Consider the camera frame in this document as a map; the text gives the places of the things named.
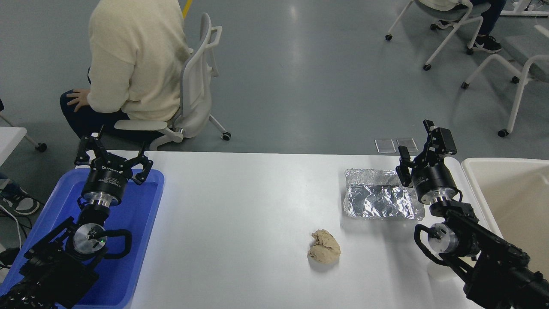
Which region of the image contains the silver foil tray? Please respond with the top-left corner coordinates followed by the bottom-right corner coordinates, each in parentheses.
top-left (343, 168), bottom-right (425, 221)

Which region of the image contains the white chair leg with castor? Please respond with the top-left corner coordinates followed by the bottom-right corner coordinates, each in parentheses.
top-left (0, 112), bottom-right (48, 153)

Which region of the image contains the clear floor plate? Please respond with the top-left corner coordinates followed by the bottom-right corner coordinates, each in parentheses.
top-left (374, 138), bottom-right (396, 154)
top-left (396, 137), bottom-right (419, 153)

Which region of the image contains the person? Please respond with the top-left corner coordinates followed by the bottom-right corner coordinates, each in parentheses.
top-left (0, 172), bottom-right (42, 216)
top-left (60, 0), bottom-right (192, 144)
top-left (418, 0), bottom-right (507, 54)

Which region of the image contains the white side table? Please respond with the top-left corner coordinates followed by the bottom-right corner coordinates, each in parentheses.
top-left (0, 127), bottom-right (27, 167)

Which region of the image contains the large pale bin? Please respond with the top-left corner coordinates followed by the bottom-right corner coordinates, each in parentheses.
top-left (462, 158), bottom-right (549, 277)

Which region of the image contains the white office chair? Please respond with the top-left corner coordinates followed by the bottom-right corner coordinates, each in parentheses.
top-left (114, 13), bottom-right (232, 151)

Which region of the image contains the black floor object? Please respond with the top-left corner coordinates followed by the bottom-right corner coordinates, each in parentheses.
top-left (0, 247), bottom-right (20, 269)

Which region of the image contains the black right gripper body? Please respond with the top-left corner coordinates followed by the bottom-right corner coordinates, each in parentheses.
top-left (410, 162), bottom-right (459, 202)

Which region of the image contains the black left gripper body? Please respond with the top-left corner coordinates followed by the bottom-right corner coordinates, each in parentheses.
top-left (81, 158), bottom-right (131, 203)

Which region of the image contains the white chair with castors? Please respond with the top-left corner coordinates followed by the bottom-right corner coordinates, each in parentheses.
top-left (385, 0), bottom-right (492, 71)
top-left (461, 25), bottom-right (549, 138)

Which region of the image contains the white cable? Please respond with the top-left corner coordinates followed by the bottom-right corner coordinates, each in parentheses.
top-left (0, 204), bottom-right (23, 250)

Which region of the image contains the blue plastic tray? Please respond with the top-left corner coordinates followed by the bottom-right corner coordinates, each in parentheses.
top-left (0, 168), bottom-right (166, 309)

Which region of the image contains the person's left hand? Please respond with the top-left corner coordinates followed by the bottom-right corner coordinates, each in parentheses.
top-left (66, 88), bottom-right (90, 113)

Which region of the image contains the crumpled tan paper ball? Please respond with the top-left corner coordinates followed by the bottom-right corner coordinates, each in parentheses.
top-left (307, 229), bottom-right (342, 263)

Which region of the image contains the white furniture base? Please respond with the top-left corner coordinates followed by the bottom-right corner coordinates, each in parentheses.
top-left (500, 0), bottom-right (549, 18)

